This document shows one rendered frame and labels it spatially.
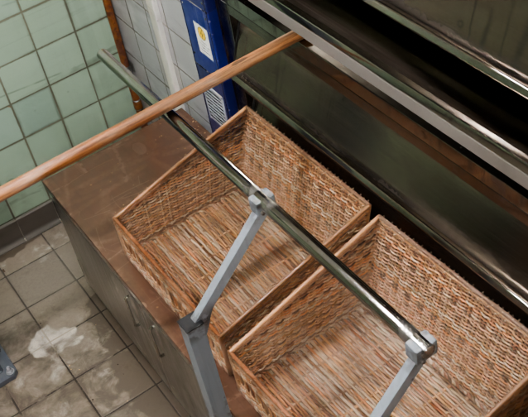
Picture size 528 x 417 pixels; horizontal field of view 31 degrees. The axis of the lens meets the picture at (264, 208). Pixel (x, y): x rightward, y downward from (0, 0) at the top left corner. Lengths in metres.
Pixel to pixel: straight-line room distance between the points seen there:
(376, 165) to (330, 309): 0.39
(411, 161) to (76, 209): 1.17
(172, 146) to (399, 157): 1.05
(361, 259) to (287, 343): 0.27
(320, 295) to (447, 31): 0.82
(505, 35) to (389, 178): 0.64
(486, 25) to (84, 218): 1.55
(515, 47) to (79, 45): 2.11
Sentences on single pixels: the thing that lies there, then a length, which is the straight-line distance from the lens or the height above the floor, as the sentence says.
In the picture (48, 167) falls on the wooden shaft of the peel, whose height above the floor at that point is 1.20.
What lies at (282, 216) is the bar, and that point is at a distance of 1.84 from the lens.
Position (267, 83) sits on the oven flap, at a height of 0.97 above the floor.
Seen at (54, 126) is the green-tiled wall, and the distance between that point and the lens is 3.58.
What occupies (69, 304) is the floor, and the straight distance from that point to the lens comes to 3.46.
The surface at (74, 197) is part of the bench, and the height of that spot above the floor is 0.58.
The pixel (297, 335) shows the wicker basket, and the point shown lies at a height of 0.64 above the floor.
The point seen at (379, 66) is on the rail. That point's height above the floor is 1.44.
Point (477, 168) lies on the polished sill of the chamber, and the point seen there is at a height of 1.17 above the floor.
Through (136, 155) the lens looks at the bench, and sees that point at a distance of 3.03.
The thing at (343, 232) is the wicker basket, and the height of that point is 0.83.
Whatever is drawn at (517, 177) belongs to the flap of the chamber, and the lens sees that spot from 1.55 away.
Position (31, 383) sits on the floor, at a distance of 3.29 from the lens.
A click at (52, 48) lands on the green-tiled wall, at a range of 3.43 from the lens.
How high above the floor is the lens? 2.45
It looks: 43 degrees down
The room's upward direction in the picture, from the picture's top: 12 degrees counter-clockwise
